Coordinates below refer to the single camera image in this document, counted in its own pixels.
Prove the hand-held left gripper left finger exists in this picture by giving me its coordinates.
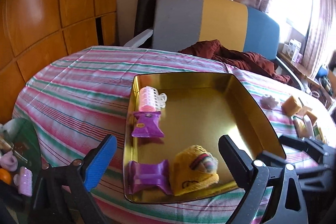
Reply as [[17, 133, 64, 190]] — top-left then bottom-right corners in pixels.
[[28, 134, 118, 224]]

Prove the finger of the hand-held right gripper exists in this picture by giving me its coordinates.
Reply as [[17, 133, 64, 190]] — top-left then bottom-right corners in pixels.
[[297, 168, 336, 188], [279, 135, 317, 152]]

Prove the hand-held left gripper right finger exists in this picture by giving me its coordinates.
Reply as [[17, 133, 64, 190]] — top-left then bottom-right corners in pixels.
[[218, 135, 309, 224]]

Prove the yellow green snack packet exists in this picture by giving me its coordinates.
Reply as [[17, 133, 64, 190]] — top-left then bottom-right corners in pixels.
[[293, 116, 307, 138]]

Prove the white plastic bottle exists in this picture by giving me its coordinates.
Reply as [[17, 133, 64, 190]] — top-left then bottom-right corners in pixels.
[[303, 114, 315, 138]]

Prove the green white small box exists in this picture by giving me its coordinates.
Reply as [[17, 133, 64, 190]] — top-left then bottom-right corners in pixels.
[[314, 123, 327, 143]]

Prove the large pale torn sponge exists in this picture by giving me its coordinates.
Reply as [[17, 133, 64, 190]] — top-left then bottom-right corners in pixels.
[[299, 106, 318, 126]]

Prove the clear plastic bag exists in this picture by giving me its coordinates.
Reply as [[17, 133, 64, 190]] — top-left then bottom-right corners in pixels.
[[260, 95, 281, 109]]

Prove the gold metal tin tray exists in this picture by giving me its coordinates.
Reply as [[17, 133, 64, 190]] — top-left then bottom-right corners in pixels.
[[123, 72, 286, 205]]

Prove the tan sponge block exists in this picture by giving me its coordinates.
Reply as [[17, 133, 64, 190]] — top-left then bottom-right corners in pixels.
[[281, 95, 302, 117]]

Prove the yellow knitted toy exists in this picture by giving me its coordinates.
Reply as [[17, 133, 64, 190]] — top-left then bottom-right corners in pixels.
[[171, 145, 220, 196]]

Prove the purple snack packet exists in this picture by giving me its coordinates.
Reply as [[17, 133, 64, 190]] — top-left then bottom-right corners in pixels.
[[131, 111, 165, 138], [127, 159, 174, 194]]

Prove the wooden window ledge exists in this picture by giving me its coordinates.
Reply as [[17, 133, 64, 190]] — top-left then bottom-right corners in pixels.
[[278, 52, 336, 109]]

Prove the blue round object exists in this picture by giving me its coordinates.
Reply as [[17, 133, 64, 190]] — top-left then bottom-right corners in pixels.
[[316, 65, 330, 80]]

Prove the striped tablecloth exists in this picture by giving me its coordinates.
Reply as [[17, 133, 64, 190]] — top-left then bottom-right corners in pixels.
[[12, 46, 336, 224]]

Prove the pink hair roller with clip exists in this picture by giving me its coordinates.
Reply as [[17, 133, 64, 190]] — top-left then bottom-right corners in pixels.
[[139, 86, 168, 111]]

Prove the green glass side table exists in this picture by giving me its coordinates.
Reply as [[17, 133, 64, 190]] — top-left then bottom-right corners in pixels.
[[0, 118, 42, 224]]

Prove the white carton on windowsill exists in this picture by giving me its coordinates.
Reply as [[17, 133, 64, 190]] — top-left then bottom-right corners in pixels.
[[287, 40, 302, 62]]

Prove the pale pink cloth bundle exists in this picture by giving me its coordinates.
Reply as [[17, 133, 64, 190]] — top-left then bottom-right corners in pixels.
[[0, 152, 17, 171]]

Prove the orange fruit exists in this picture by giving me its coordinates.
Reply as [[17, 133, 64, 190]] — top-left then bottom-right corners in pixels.
[[0, 168, 12, 185]]

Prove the red-brown jacket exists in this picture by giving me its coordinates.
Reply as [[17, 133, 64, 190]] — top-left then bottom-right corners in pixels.
[[178, 39, 290, 84]]

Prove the grey yellow blue chair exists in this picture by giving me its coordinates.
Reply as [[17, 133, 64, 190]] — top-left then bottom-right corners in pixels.
[[123, 0, 313, 93]]

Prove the wooden wardrobe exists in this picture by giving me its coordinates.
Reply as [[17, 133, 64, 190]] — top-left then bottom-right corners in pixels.
[[0, 0, 118, 125]]

